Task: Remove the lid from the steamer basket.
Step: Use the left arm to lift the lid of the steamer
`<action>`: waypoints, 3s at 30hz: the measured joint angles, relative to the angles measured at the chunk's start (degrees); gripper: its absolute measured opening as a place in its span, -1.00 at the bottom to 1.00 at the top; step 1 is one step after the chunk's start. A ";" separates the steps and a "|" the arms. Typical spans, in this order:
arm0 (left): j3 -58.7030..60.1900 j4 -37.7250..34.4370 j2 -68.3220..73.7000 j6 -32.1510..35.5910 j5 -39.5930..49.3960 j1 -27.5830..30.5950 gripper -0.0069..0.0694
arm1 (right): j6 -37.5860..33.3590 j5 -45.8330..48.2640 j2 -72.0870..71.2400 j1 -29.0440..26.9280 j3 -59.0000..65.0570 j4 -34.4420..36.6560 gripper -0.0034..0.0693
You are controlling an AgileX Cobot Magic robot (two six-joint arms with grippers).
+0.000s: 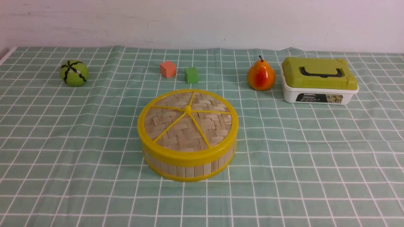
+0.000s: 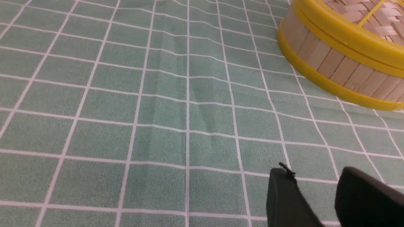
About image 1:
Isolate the white box with green lid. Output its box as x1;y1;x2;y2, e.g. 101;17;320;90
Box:
281;56;359;105

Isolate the green checkered tablecloth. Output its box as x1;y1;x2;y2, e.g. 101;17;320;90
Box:
0;46;404;227

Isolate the green toy watermelon ball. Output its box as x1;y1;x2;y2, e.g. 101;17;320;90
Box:
60;60;88;87

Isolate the orange foam cube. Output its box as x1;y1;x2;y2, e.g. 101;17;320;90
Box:
160;61;176;79

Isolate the orange toy pear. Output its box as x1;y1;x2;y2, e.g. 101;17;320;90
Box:
247;55;276;91

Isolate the yellow woven steamer lid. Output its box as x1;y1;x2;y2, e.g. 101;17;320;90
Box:
137;89;239;167

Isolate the yellow bamboo steamer basket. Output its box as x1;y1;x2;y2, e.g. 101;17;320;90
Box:
142;143;237;182

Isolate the green foam cube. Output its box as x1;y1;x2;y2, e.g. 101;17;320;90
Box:
185;67;199;84

